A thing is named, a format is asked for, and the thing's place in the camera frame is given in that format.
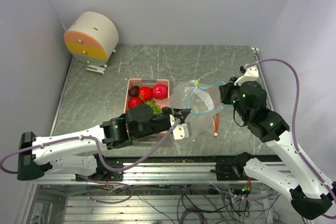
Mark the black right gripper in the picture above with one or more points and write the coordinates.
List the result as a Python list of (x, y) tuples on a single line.
[(226, 89)]

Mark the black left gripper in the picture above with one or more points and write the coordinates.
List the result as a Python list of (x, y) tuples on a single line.
[(183, 113)]

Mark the clear blue-zipper zip bag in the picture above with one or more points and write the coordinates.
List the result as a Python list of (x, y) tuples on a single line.
[(203, 100)]

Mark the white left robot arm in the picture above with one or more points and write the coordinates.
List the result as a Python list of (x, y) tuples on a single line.
[(82, 152)]

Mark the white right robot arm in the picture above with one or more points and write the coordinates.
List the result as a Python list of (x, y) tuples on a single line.
[(309, 191)]

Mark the clear red-zipper zip bag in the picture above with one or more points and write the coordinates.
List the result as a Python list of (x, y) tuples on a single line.
[(216, 125)]

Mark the green grape bunch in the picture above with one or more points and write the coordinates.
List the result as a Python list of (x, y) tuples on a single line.
[(155, 108)]

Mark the pink-red apple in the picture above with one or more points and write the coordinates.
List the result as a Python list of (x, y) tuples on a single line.
[(160, 91)]

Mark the red tomato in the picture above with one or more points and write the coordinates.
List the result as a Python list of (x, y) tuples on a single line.
[(146, 93)]

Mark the pink perforated plastic basket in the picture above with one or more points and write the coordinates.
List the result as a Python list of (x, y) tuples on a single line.
[(147, 83)]

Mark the red apple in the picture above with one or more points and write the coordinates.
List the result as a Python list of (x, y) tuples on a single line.
[(134, 101)]

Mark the round cream drawer cabinet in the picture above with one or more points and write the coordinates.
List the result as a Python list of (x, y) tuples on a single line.
[(92, 38)]

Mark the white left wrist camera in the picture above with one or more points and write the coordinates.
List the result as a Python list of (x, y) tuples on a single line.
[(181, 132)]

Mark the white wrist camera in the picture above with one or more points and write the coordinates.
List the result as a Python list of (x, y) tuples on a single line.
[(181, 132), (249, 74)]

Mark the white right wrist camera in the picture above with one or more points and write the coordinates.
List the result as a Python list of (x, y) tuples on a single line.
[(249, 74)]

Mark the aluminium frame rail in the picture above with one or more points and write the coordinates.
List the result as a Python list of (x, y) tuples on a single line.
[(164, 173)]

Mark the small metal bracket block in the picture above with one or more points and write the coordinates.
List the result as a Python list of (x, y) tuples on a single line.
[(96, 70)]

